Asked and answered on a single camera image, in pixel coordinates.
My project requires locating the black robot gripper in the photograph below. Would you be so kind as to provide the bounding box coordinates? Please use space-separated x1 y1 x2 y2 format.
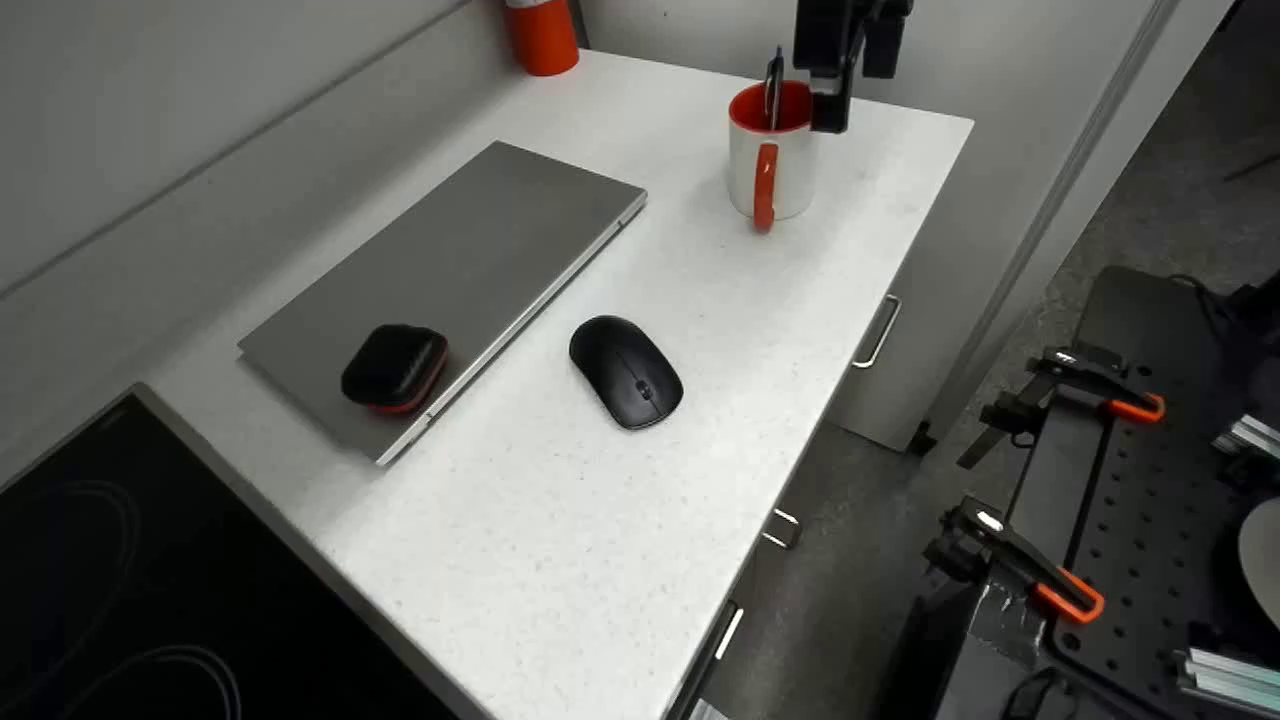
793 0 918 135

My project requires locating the black pen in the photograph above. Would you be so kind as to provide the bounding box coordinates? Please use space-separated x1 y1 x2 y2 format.
758 46 788 135

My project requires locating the orange and white canister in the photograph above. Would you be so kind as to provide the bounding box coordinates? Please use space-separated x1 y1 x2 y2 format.
500 0 584 81

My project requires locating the black computer mouse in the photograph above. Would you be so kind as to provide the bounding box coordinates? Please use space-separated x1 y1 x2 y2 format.
563 311 689 436

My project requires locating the closed grey laptop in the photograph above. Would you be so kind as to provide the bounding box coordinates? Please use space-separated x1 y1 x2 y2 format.
234 135 651 472

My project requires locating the aluminium profile bar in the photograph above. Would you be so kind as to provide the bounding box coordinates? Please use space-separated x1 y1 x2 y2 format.
1174 644 1280 711
1207 409 1280 469

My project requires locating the black perforated robot table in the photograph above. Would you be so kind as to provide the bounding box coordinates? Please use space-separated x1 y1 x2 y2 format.
916 261 1280 720

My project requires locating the black case with red trim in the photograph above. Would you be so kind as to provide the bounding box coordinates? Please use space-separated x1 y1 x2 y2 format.
337 319 454 426

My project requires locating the white round disc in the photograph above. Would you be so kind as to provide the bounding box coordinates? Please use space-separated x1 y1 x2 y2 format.
1231 494 1280 631

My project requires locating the white mug with orange handle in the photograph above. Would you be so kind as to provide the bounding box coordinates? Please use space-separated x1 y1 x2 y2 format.
723 77 821 241

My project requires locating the long silver drawer handle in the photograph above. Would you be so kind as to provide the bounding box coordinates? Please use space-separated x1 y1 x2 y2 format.
846 292 907 375

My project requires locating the black clamp with orange handle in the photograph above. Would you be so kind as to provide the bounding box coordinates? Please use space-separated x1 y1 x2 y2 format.
922 498 1110 631
950 343 1171 472

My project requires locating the small silver cabinet handle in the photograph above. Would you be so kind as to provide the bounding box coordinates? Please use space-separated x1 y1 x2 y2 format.
707 605 749 668
758 504 804 554

